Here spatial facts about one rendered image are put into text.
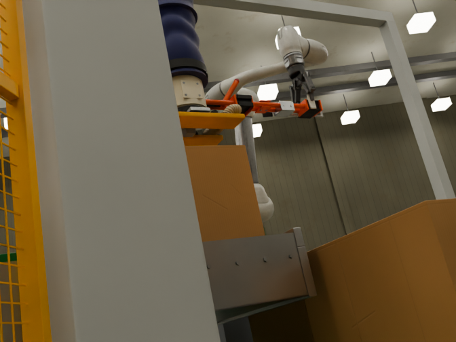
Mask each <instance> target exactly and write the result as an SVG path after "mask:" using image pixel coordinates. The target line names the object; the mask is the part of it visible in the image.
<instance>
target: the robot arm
mask: <svg viewBox="0 0 456 342"><path fill-rule="evenodd" d="M277 41H278V48H279V51H280V55H281V56H282V58H283V60H284V61H283V62H279V63H275V64H271V65H267V66H262V67H259V68H256V69H251V70H249V71H245V72H243V73H240V74H238V75H236V76H234V77H231V78H229V79H226V80H224V81H222V82H220V83H218V84H216V85H215V86H214V87H212V88H211V89H210V90H209V91H208V93H207V94H206V96H205V99H211V100H223V99H224V97H225V95H226V93H227V92H228V90H229V88H230V87H231V84H232V83H233V81H234V79H239V81H240V82H239V83H238V85H237V87H236V89H235V90H234V92H233V94H232V95H231V97H232V96H233V95H234V94H235V95H237V94H241V95H251V96H252V99H253V102H259V101H260V100H259V97H258V96H257V95H256V94H255V93H254V92H253V91H251V90H249V89H246V88H243V86H245V85H246V84H248V83H251V82H253V81H257V80H260V79H264V78H267V77H271V76H274V75H278V74H281V73H285V72H288V74H289V77H290V78H291V79H292V85H290V86H289V89H290V95H291V101H292V102H293V103H295V104H300V103H301V87H302V86H303V88H304V89H305V91H306V92H307V93H308V94H307V99H308V102H309V106H310V109H317V108H316V104H315V101H314V95H313V93H314V91H315V90H316V89H315V86H314V84H313V82H312V80H311V77H310V74H309V72H305V68H306V67H310V66H314V65H319V64H322V63H324V62H325V61H326V59H327V58H328V51H327V49H326V47H325V46H324V45H323V44H322V43H320V42H318V41H315V40H312V39H305V38H303V37H302V36H300V34H298V32H297V30H296V29H295V28H294V27H293V26H291V25H288V26H283V27H282V28H281V29H280V30H279V31H278V33H277ZM231 97H230V98H231ZM255 112H256V111H251V112H250V113H249V114H248V115H247V116H246V117H245V119H244V120H243V121H242V122H241V123H239V124H238V125H237V126H236V127H235V141H236V145H245V146H246V152H247V156H248V161H249V164H250V170H251V174H252V179H253V183H254V188H255V192H256V198H257V201H258V205H259V210H260V213H261V219H262V223H264V222H266V221H268V220H269V219H270V218H271V217H272V216H273V211H274V206H273V202H272V201H271V199H270V198H269V197H267V194H266V192H265V189H264V187H263V186H262V185H260V184H259V179H258V172H257V161H256V153H255V147H254V135H253V129H252V118H253V117H254V113H255Z"/></svg>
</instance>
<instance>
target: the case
mask: <svg viewBox="0 0 456 342"><path fill-rule="evenodd" d="M185 152H186V156H187V163H188V167H189V173H190V178H191V185H192V189H193V196H194V200H195V207H196V211H197V218H198V222H199V229H200V233H201V237H202V241H203V242H209V241H216V240H228V239H235V238H249V237H255V236H262V235H265V232H264V228H263V223H262V219H261V213H260V210H259V205H258V201H257V195H256V192H255V188H254V183H253V179H252V174H251V170H250V164H249V161H248V156H247V152H246V146H245V145H204V146H185Z"/></svg>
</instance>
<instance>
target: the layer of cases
mask: <svg viewBox="0 0 456 342"><path fill-rule="evenodd" d="M307 256H308V259H309V264H310V267H311V272H312V276H313V281H314V284H315V287H316V292H317V296H315V297H311V298H308V299H304V300H302V301H297V302H295V303H291V304H288V305H284V306H281V307H277V308H275V309H270V310H268V311H264V312H261V313H257V314H254V315H251V316H248V319H249V323H250V329H251V333H252V339H253V342H456V198H452V199H435V200H426V201H424V202H421V203H419V204H416V205H414V206H412V207H410V208H407V209H405V210H403V211H400V212H398V213H395V214H393V215H391V216H389V217H387V218H384V219H382V220H380V221H377V222H375V223H373V224H371V225H368V226H366V227H363V228H361V229H359V230H357V231H354V232H352V233H349V234H347V235H344V236H343V237H340V238H338V239H336V240H333V241H331V242H329V243H327V244H324V245H322V246H319V247H317V248H315V249H313V250H310V251H308V252H307Z"/></svg>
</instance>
